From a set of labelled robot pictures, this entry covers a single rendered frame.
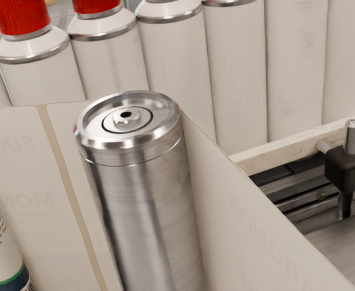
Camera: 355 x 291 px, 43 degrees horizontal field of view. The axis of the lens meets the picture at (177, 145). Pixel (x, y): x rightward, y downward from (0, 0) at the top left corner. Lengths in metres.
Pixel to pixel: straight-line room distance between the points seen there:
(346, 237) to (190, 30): 0.19
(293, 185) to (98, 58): 0.20
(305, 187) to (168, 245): 0.27
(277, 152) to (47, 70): 0.20
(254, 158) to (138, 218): 0.24
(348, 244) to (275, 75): 0.15
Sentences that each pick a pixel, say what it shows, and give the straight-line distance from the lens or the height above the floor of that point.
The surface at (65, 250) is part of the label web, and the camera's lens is 0.24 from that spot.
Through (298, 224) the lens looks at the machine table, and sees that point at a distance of 0.45.
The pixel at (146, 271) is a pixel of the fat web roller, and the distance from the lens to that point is 0.18.
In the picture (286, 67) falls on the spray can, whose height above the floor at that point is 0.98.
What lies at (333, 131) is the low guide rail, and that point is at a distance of 0.42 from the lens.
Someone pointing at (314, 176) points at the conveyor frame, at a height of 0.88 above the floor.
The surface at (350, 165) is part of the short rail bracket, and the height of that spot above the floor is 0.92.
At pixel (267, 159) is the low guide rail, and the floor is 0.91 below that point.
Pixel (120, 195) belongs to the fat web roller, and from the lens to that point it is 0.16.
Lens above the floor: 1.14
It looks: 34 degrees down
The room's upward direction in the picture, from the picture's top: 9 degrees counter-clockwise
